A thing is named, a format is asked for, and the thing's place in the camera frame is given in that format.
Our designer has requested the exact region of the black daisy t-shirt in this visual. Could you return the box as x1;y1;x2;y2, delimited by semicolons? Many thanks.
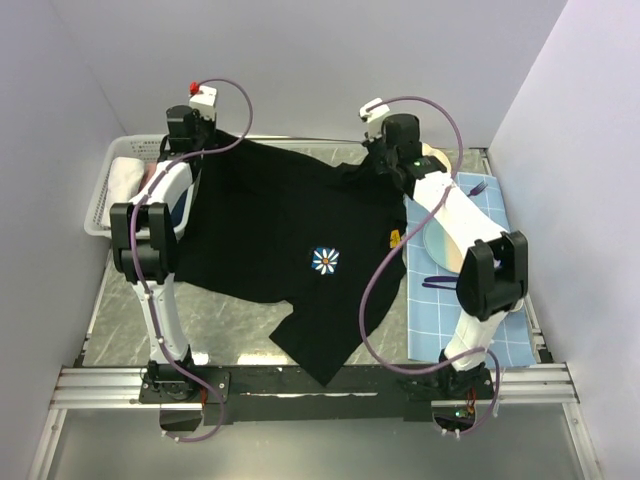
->
175;131;407;385

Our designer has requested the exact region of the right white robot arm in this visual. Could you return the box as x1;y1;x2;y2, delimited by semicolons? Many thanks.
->
360;105;528;399

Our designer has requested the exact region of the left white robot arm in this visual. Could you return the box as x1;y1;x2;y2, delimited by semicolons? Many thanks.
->
110;104;217;366

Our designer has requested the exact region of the white plastic basket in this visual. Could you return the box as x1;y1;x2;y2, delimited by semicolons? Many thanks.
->
84;134;196;239

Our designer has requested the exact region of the cream divided dish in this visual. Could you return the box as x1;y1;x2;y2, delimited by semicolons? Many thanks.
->
421;143;452;173

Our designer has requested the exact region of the pink rolled t-shirt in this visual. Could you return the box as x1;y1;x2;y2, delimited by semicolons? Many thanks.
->
138;163;157;192

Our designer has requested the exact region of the white rolled t-shirt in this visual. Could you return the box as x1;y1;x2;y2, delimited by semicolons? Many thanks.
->
101;156;146;228

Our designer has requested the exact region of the navy rolled t-shirt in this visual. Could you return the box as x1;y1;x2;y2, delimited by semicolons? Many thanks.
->
171;185;196;232

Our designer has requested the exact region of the purple plastic fork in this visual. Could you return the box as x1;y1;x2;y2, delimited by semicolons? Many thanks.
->
467;181;488;197

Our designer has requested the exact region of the cream and blue plate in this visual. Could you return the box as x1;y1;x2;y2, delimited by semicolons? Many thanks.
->
422;220;464;274

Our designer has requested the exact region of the purple plastic knife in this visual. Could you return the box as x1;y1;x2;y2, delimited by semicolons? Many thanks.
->
423;275;458;283

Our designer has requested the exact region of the blue grid placemat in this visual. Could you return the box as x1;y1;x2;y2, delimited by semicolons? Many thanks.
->
405;173;536;367

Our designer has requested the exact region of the blue grey cup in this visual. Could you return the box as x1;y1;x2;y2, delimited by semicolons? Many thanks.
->
509;298;524;313

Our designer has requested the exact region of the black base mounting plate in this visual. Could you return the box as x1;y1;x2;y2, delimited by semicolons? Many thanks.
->
139;365;494;425

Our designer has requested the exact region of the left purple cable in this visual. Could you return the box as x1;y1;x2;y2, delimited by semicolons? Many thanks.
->
129;77;254;445

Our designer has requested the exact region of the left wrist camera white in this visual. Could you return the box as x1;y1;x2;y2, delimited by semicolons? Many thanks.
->
188;82;217;121

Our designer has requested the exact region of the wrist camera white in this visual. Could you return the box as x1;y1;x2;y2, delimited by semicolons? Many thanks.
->
359;98;390;142
188;82;217;121

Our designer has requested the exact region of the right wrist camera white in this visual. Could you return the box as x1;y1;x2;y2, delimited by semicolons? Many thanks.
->
359;98;390;142

